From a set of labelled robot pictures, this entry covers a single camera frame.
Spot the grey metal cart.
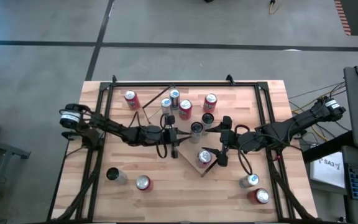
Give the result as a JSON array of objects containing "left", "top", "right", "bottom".
[{"left": 0, "top": 133, "right": 32, "bottom": 223}]

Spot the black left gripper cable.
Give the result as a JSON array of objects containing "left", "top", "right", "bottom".
[{"left": 155, "top": 141, "right": 169, "bottom": 159}]

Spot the white SA3 sign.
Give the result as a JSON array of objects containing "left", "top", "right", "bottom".
[{"left": 309, "top": 151, "right": 346, "bottom": 189}]

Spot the blue silver Red Bull can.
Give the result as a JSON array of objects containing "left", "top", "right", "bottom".
[
  {"left": 168, "top": 88, "right": 181, "bottom": 110},
  {"left": 160, "top": 97, "right": 173, "bottom": 116},
  {"left": 239, "top": 173, "right": 260, "bottom": 189}
]

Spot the orange Fanta soda can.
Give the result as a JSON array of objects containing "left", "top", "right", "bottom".
[
  {"left": 178, "top": 98, "right": 193, "bottom": 121},
  {"left": 124, "top": 90, "right": 142, "bottom": 111},
  {"left": 203, "top": 93, "right": 219, "bottom": 114}
]

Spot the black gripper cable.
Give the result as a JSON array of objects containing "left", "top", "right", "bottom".
[
  {"left": 155, "top": 141, "right": 169, "bottom": 159},
  {"left": 237, "top": 136, "right": 255, "bottom": 176}
]

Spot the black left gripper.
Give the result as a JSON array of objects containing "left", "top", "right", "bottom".
[{"left": 162, "top": 114, "right": 193, "bottom": 159}]

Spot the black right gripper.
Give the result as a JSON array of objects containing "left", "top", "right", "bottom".
[{"left": 201, "top": 115, "right": 245, "bottom": 167}]

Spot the black floor cable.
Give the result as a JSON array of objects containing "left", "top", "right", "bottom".
[{"left": 287, "top": 81, "right": 347, "bottom": 108}]

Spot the red Star Wars Coca-Cola can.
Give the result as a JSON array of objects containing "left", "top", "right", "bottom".
[{"left": 195, "top": 149, "right": 214, "bottom": 169}]

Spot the yellow cable beside desk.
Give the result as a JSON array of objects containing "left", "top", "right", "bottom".
[{"left": 291, "top": 91, "right": 331, "bottom": 142}]

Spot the red Coca-Cola Zero Sugar can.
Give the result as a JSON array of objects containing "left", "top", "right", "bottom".
[{"left": 135, "top": 174, "right": 154, "bottom": 192}]

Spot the yellow floor cable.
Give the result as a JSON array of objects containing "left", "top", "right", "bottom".
[{"left": 268, "top": 0, "right": 284, "bottom": 16}]

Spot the white Celsius slim can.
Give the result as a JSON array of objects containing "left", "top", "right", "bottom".
[
  {"left": 190, "top": 121, "right": 204, "bottom": 144},
  {"left": 201, "top": 112, "right": 215, "bottom": 130},
  {"left": 106, "top": 167, "right": 129, "bottom": 186}
]

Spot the black aluminium rig frame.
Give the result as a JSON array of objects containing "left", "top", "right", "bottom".
[{"left": 47, "top": 74, "right": 318, "bottom": 223}]

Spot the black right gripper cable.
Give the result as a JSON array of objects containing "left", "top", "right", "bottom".
[{"left": 237, "top": 136, "right": 255, "bottom": 176}]

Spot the black support bar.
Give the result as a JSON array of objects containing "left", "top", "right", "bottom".
[{"left": 301, "top": 130, "right": 354, "bottom": 164}]

